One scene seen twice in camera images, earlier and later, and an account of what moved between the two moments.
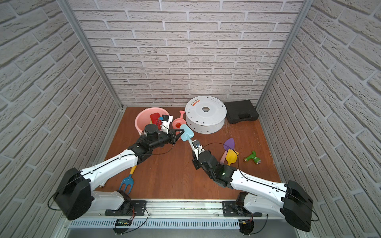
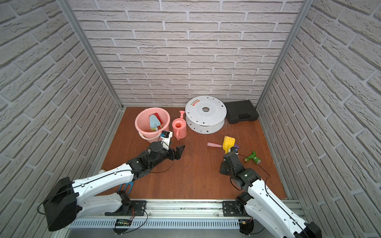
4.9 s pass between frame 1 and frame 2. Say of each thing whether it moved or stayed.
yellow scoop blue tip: moved
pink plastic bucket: stayed
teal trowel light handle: moved
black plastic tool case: stayed
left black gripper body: moved
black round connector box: stayed
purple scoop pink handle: moved
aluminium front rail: stayed
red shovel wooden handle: stayed
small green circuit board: stayed
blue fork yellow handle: stayed
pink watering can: stayed
